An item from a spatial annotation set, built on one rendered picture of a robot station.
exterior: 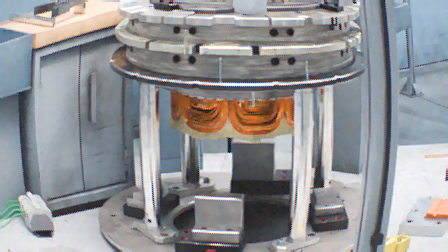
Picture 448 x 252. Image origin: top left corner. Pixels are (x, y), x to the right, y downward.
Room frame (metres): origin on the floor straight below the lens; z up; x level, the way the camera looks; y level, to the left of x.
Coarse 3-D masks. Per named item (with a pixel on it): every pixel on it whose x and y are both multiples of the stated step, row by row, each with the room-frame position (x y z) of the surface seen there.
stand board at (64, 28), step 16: (96, 0) 1.62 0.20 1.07; (48, 16) 1.53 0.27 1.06; (64, 16) 1.51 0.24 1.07; (80, 16) 1.49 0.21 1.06; (96, 16) 1.48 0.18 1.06; (112, 16) 1.50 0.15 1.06; (32, 32) 1.42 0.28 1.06; (48, 32) 1.42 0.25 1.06; (64, 32) 1.44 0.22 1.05; (80, 32) 1.46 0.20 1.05; (32, 48) 1.41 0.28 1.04
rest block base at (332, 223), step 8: (344, 208) 1.38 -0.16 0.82; (312, 216) 1.36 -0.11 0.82; (320, 216) 1.36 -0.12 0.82; (328, 216) 1.36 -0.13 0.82; (344, 216) 1.35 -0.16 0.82; (312, 224) 1.35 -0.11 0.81; (320, 224) 1.34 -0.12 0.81; (328, 224) 1.34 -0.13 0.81; (336, 224) 1.34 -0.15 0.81; (344, 224) 1.34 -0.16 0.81
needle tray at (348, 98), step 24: (408, 24) 1.65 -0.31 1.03; (360, 48) 1.62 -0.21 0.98; (312, 96) 1.67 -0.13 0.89; (336, 96) 1.64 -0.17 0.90; (360, 96) 1.62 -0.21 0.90; (336, 120) 1.64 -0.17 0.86; (360, 120) 1.62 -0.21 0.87; (336, 144) 1.64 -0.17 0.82; (360, 144) 1.62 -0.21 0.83; (336, 168) 1.64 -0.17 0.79; (360, 168) 1.63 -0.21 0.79
